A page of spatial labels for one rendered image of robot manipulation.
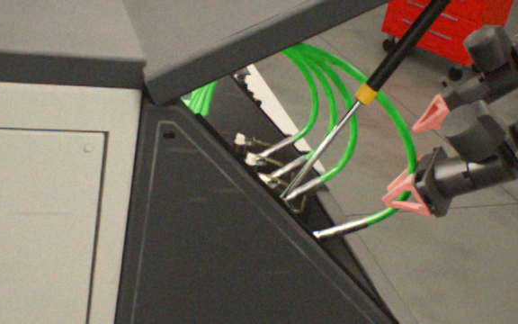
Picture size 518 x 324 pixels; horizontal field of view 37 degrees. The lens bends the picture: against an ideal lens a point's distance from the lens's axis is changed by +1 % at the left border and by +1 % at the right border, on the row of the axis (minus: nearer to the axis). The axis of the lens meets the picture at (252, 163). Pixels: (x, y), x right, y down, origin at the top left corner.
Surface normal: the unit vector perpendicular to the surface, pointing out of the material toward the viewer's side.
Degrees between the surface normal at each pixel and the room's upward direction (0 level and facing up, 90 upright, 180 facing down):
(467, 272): 0
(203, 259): 90
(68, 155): 90
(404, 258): 0
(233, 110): 90
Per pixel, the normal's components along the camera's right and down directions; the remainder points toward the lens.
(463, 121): -0.63, -0.63
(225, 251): 0.27, 0.50
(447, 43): -0.67, 0.24
